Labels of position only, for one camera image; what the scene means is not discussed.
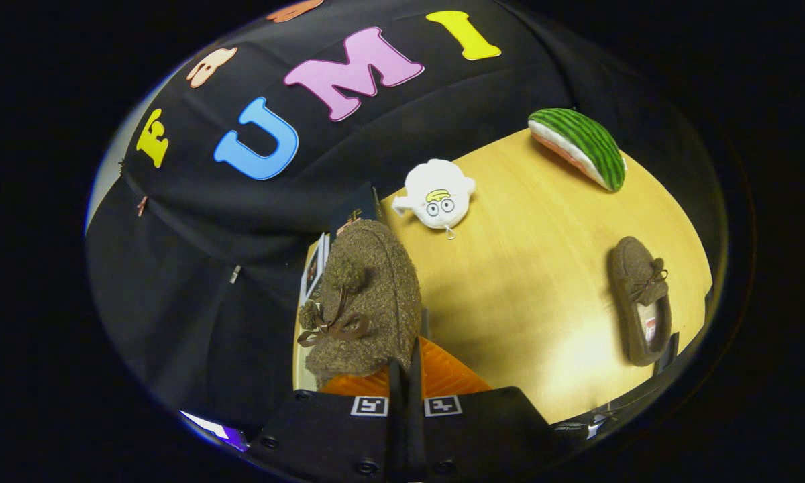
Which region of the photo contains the brown fuzzy slipper shoe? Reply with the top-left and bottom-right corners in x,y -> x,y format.
297,219 -> 423,388
609,236 -> 673,368

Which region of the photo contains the white cartoon face plush toy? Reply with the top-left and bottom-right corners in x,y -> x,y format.
390,158 -> 477,241

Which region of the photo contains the dark grey chair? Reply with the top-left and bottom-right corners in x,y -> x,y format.
654,332 -> 680,376

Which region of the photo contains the lit purple screen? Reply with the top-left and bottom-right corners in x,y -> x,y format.
181,411 -> 249,450

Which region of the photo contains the watermelon slice plush toy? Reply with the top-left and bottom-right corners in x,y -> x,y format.
527,108 -> 627,193

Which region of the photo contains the white book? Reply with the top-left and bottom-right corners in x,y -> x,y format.
299,231 -> 331,303

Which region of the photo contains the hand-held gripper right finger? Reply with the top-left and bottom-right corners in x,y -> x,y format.
406,337 -> 564,483

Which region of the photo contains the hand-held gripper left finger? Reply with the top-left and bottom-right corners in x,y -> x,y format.
250,359 -> 407,483

